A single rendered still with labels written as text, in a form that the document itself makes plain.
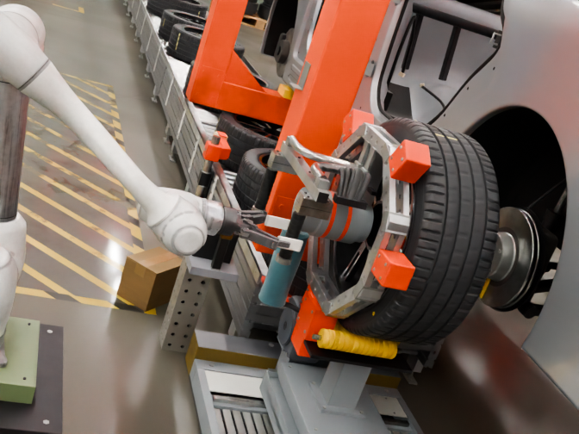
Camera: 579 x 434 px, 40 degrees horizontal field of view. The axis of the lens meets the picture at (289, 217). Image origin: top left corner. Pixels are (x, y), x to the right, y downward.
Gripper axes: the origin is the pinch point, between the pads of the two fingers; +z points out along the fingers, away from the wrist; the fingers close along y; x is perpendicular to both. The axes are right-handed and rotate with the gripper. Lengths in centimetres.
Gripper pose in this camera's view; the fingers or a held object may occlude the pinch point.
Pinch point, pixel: (291, 234)
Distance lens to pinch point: 215.1
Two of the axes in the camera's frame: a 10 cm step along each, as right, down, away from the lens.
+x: 3.1, -8.9, -3.2
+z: 9.2, 2.0, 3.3
